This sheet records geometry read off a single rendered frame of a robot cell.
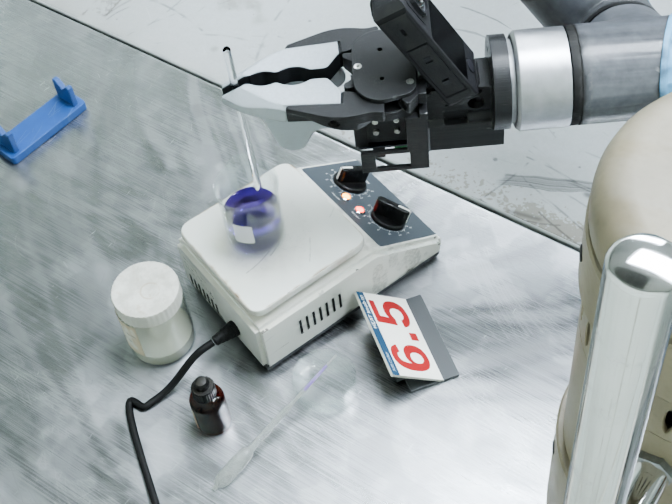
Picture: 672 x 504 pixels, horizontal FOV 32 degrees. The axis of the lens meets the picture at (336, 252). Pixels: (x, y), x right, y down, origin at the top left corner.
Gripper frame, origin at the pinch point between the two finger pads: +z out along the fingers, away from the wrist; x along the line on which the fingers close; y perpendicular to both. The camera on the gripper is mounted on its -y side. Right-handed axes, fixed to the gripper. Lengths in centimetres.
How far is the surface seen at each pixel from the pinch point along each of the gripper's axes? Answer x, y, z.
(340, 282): -4.9, 19.5, -5.7
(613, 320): -51, -44, -15
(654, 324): -51, -44, -16
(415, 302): -3.5, 25.6, -12.0
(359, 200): 4.8, 20.8, -7.7
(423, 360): -10.1, 24.7, -12.2
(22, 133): 20.5, 24.6, 26.6
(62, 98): 24.8, 24.5, 22.8
